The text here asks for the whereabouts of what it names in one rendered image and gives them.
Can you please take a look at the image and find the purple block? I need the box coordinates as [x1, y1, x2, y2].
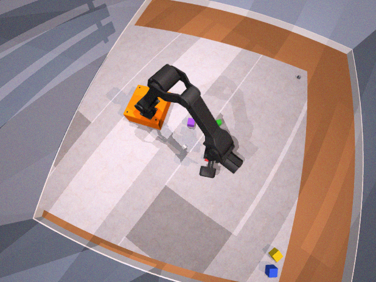
[187, 118, 195, 127]

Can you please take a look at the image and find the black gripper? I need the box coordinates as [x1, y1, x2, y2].
[200, 147, 216, 178]

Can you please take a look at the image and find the blue cube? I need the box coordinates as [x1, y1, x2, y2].
[265, 264, 278, 278]

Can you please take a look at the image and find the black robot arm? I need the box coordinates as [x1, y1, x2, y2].
[134, 64, 243, 173]

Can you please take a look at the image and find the yellow cube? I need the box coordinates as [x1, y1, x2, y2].
[268, 248, 283, 262]

